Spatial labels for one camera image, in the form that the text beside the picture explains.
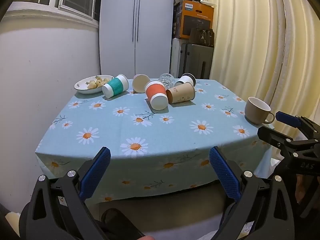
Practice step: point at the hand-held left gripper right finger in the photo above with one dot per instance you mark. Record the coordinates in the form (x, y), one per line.
(225, 172)

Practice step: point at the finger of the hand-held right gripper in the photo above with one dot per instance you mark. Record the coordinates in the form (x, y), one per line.
(271, 136)
(287, 118)

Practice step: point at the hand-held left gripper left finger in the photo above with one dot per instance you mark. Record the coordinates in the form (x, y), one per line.
(96, 172)

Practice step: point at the teal and white cup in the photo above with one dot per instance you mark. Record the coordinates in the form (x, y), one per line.
(116, 86)

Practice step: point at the brown paper cup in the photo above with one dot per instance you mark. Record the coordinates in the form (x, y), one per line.
(182, 92)

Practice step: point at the orange and white cup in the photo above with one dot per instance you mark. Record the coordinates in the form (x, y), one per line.
(155, 92)

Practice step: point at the beige cup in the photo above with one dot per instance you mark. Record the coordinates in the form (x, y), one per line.
(140, 83)

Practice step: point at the white cup with dark rim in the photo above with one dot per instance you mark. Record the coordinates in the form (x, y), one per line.
(185, 79)

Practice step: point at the clear glass cup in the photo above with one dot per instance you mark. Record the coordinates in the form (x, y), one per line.
(167, 78)

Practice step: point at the taupe mug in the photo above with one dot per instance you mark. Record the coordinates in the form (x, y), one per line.
(253, 113)

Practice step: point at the blue daisy print tablecloth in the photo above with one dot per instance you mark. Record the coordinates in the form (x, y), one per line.
(175, 135)

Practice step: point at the cream curtain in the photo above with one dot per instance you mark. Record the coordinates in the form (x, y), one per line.
(250, 42)

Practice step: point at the white bowl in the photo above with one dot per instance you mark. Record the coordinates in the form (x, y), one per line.
(81, 86)

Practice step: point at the pile of beige snacks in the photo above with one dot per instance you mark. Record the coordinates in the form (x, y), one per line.
(96, 82)

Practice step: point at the grey suitcase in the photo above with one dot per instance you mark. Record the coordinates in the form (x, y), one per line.
(197, 60)

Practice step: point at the dark handbag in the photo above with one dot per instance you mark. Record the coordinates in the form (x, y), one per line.
(202, 37)

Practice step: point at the white suitcase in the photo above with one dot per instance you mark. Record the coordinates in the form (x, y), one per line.
(176, 57)

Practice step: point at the orange cardboard box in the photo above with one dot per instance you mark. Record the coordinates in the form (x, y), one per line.
(197, 17)

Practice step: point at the white wardrobe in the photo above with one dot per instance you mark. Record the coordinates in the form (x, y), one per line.
(117, 30)

